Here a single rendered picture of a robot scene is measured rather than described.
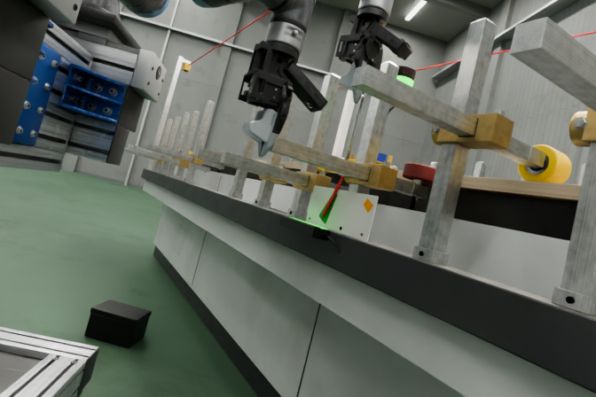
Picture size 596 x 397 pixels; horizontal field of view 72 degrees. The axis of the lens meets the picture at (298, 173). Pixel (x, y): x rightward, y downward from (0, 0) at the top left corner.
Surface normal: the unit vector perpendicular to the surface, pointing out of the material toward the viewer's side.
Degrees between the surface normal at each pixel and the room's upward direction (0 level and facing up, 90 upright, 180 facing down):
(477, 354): 90
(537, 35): 90
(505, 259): 90
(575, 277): 90
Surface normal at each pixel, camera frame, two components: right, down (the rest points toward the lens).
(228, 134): 0.11, -0.04
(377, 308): -0.84, -0.25
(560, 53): 0.48, 0.07
